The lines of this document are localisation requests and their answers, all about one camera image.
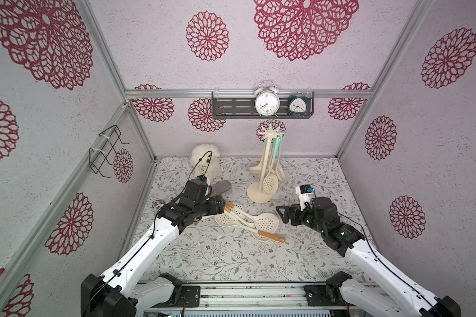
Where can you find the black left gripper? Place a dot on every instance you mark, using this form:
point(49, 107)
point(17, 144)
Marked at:
point(217, 206)

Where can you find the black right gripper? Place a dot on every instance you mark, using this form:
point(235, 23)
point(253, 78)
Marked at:
point(295, 214)

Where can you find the cream skimmer wooden handle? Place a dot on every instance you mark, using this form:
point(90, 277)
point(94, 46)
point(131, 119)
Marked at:
point(227, 221)

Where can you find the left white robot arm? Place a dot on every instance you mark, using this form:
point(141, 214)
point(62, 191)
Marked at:
point(150, 245)

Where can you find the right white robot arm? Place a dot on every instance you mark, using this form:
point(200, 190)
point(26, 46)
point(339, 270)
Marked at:
point(404, 297)

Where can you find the cream utensil rack stand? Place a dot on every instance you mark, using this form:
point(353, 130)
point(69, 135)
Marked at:
point(255, 192)

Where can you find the white plush dog toy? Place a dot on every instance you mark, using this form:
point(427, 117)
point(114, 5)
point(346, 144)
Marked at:
point(205, 159)

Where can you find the flag print rolled pouch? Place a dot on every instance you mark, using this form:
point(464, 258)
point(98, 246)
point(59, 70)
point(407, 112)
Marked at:
point(157, 204)

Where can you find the teal alarm clock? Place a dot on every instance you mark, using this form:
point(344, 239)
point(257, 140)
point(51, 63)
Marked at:
point(297, 105)

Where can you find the white alarm clock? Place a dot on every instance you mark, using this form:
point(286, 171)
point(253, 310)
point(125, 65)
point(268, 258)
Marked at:
point(267, 101)

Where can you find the cream skimmer brown handle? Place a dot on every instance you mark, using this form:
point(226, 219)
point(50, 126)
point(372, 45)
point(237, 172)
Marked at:
point(266, 222)

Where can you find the cream skimmer orange handle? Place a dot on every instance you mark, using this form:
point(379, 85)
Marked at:
point(225, 213)

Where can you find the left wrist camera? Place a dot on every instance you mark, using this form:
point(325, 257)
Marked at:
point(201, 180)

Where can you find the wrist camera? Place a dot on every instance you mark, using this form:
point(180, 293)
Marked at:
point(306, 195)
point(201, 180)

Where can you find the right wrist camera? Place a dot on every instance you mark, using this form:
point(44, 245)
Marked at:
point(306, 195)

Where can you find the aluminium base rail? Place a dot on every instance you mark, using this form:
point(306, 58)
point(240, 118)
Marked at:
point(257, 299)

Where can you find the grey wall shelf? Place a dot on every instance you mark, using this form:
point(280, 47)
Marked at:
point(224, 107)

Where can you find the black wire wall rack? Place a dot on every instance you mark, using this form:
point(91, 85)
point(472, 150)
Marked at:
point(98, 156)

